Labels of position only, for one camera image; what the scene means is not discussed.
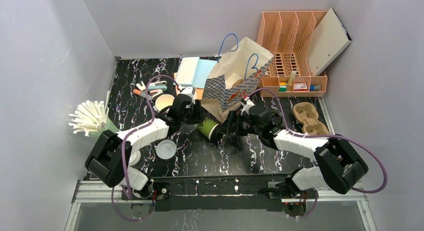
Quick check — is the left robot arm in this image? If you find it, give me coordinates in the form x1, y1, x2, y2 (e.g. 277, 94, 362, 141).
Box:
84, 94, 204, 191

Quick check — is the stack of white paper cups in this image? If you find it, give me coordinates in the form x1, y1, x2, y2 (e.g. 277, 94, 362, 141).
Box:
154, 94, 175, 112

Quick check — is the light blue envelope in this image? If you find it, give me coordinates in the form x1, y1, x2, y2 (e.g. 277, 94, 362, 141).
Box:
174, 57, 217, 89

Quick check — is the white board binder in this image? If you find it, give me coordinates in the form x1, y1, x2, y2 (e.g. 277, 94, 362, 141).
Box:
306, 7, 352, 76

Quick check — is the pink white mini stapler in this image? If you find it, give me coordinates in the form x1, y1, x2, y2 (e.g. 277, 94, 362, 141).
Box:
149, 89, 164, 100

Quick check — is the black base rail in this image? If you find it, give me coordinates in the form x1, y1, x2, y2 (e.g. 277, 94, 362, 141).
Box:
120, 176, 309, 212

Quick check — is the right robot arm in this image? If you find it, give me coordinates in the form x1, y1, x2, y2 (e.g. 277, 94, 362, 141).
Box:
222, 106, 369, 196

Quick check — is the clear plastic cup lid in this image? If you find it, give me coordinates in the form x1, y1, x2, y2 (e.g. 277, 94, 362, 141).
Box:
156, 139, 177, 160

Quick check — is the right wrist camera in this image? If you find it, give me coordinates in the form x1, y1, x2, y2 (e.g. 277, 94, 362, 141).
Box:
241, 96, 255, 116

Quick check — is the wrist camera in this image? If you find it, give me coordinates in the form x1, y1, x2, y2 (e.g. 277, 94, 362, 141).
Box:
241, 96, 255, 116
177, 85, 197, 104

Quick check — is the green eraser block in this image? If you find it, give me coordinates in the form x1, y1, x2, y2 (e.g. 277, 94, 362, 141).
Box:
278, 85, 287, 92

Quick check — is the red white small box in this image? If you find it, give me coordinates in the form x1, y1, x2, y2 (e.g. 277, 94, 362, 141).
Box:
293, 83, 309, 92

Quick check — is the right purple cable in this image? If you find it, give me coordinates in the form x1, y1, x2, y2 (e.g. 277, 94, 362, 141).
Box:
245, 87, 388, 220

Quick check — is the green cup of straws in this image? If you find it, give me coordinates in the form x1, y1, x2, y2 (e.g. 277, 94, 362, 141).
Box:
68, 100, 120, 137

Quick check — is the white staple remover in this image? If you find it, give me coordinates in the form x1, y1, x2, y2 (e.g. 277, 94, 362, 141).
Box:
135, 81, 146, 91

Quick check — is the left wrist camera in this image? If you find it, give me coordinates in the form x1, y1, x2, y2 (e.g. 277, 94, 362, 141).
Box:
177, 85, 197, 104

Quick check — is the green cup with black lid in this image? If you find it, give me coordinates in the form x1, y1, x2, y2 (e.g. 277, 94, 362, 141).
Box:
196, 118, 228, 143

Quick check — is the peach desk file organizer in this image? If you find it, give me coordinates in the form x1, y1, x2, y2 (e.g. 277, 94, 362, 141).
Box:
256, 11, 328, 97

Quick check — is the blue checkered paper bag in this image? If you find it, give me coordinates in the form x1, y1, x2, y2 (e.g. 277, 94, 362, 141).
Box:
201, 37, 274, 122

